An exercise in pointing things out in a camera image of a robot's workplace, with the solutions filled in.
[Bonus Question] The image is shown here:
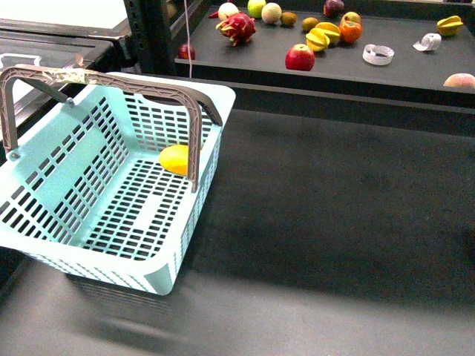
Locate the yellow mango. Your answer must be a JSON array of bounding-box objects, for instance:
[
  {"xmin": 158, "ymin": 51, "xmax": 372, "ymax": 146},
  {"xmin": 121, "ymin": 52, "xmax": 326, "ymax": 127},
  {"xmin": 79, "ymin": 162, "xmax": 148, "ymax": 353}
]
[{"xmin": 158, "ymin": 145, "xmax": 189, "ymax": 176}]

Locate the light blue plastic basket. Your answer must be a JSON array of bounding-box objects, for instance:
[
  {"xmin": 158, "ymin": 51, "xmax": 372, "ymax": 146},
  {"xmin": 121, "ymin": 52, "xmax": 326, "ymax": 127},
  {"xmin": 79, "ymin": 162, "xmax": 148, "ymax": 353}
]
[{"xmin": 1, "ymin": 65, "xmax": 236, "ymax": 295}]

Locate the small dark red apple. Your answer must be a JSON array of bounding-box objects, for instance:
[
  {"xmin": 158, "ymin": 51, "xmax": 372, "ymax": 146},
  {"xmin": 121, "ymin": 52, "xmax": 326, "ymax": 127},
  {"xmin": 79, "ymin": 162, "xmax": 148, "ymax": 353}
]
[{"xmin": 177, "ymin": 43, "xmax": 196, "ymax": 60}]

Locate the pink dragon fruit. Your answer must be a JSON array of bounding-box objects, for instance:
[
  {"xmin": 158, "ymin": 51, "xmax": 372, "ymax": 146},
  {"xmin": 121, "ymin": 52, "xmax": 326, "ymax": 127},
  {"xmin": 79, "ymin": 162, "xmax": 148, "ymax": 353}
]
[{"xmin": 216, "ymin": 13, "xmax": 256, "ymax": 47}]

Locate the yellow starfruit front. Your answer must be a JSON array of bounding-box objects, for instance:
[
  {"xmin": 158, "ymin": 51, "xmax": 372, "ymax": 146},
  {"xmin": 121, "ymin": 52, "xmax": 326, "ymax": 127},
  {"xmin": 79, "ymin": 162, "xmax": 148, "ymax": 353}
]
[{"xmin": 306, "ymin": 28, "xmax": 330, "ymax": 52}]

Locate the yellow starfruit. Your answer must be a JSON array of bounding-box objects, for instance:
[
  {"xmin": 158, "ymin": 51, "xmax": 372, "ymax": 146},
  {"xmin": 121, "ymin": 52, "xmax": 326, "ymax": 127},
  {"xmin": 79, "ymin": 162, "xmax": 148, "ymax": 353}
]
[
  {"xmin": 315, "ymin": 22, "xmax": 341, "ymax": 45},
  {"xmin": 436, "ymin": 16, "xmax": 463, "ymax": 36},
  {"xmin": 306, "ymin": 28, "xmax": 330, "ymax": 52}
]

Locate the brown kiwi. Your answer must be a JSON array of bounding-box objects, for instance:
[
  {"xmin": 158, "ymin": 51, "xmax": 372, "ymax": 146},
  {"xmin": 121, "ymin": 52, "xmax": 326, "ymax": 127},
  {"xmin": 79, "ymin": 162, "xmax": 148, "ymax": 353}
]
[{"xmin": 281, "ymin": 11, "xmax": 297, "ymax": 27}]

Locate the pale round melon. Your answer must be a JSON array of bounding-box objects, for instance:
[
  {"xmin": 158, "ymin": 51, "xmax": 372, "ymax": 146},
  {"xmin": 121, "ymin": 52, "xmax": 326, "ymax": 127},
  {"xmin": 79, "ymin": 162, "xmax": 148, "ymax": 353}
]
[{"xmin": 261, "ymin": 2, "xmax": 282, "ymax": 24}]

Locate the white round fruit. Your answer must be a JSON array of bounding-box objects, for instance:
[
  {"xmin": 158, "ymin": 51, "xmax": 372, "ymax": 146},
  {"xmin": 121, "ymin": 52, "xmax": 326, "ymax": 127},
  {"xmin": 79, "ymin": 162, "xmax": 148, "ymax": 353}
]
[{"xmin": 218, "ymin": 2, "xmax": 239, "ymax": 21}]

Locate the green-brown round fruit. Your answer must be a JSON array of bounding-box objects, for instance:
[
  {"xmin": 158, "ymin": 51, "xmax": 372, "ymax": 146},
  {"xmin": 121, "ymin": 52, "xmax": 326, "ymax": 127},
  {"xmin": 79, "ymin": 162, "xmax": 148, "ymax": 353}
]
[{"xmin": 301, "ymin": 16, "xmax": 319, "ymax": 33}]

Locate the green apple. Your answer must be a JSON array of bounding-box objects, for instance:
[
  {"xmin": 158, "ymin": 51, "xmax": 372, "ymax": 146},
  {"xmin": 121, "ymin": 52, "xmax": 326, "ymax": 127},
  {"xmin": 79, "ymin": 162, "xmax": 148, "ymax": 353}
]
[{"xmin": 247, "ymin": 0, "xmax": 266, "ymax": 19}]

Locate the yellow starfruit behind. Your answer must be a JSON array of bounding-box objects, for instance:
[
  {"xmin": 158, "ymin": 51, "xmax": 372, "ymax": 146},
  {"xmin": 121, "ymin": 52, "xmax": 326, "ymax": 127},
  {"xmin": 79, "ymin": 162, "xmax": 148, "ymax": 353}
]
[{"xmin": 315, "ymin": 22, "xmax": 341, "ymax": 45}]

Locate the orange persimmon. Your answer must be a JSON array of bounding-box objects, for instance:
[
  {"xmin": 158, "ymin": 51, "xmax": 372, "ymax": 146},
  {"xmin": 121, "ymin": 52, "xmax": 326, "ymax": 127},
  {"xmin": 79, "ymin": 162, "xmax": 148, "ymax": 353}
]
[{"xmin": 339, "ymin": 21, "xmax": 362, "ymax": 44}]

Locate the dark purple fruit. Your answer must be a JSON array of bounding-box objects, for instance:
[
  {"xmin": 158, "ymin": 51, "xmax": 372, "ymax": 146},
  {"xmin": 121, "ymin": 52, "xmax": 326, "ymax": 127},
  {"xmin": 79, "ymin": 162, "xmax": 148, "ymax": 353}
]
[{"xmin": 323, "ymin": 0, "xmax": 345, "ymax": 19}]

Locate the yellow red apple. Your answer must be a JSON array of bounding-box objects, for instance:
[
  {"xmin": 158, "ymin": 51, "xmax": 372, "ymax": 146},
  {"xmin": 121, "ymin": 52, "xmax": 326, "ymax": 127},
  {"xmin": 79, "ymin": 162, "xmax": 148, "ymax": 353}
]
[{"xmin": 341, "ymin": 11, "xmax": 361, "ymax": 24}]

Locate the black shelf tray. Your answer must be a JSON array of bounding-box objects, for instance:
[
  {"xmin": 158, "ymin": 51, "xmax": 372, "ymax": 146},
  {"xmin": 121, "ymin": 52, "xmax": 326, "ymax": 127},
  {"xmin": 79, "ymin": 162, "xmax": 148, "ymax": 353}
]
[{"xmin": 175, "ymin": 1, "xmax": 474, "ymax": 109}]

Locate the pink peach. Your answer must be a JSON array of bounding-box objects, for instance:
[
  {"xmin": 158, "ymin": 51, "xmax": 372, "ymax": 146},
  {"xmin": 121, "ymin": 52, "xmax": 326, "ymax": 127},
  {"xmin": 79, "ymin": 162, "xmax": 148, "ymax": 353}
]
[{"xmin": 443, "ymin": 73, "xmax": 475, "ymax": 89}]

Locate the yellow starfruit right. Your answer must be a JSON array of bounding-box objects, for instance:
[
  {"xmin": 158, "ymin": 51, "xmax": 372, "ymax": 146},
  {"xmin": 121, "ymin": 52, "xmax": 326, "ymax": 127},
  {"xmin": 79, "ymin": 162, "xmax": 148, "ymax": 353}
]
[{"xmin": 436, "ymin": 16, "xmax": 463, "ymax": 36}]

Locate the black metal rack post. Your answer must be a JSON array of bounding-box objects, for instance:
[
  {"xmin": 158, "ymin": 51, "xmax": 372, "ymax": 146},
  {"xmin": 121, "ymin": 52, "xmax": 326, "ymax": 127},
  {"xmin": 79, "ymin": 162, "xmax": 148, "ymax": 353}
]
[{"xmin": 124, "ymin": 0, "xmax": 177, "ymax": 76}]

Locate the white hanging cable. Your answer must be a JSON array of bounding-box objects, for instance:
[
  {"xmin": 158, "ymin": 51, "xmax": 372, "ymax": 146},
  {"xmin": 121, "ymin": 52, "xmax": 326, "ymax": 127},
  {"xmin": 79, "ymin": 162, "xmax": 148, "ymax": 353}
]
[{"xmin": 183, "ymin": 0, "xmax": 194, "ymax": 78}]

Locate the white tape ring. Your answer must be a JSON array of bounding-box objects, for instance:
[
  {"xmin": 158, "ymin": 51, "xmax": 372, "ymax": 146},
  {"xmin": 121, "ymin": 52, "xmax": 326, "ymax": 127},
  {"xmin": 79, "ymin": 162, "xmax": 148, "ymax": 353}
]
[{"xmin": 362, "ymin": 44, "xmax": 395, "ymax": 67}]

